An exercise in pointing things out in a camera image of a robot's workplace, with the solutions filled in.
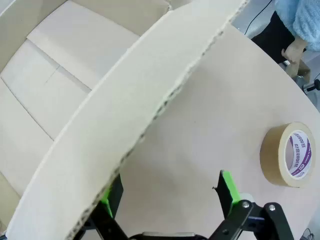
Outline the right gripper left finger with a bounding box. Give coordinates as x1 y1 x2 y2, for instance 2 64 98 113
74 173 130 240

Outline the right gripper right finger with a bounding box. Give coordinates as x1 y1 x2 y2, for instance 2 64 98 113
207 169 295 240

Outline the brown packing tape roll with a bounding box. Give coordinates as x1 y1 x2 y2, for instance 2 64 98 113
259 121 315 188

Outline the brown cardboard shipping box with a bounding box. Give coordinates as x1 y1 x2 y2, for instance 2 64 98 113
0 0 250 240

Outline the person's left forearm blue sleeve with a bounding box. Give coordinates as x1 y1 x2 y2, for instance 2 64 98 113
274 0 320 52

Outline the person's left hand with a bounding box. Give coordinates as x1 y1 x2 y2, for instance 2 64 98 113
281 37 307 65

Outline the person in blue fleece jacket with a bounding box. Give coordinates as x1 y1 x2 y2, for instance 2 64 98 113
250 0 320 66

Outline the black cylindrical handle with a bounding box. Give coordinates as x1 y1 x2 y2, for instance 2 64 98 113
302 79 320 93

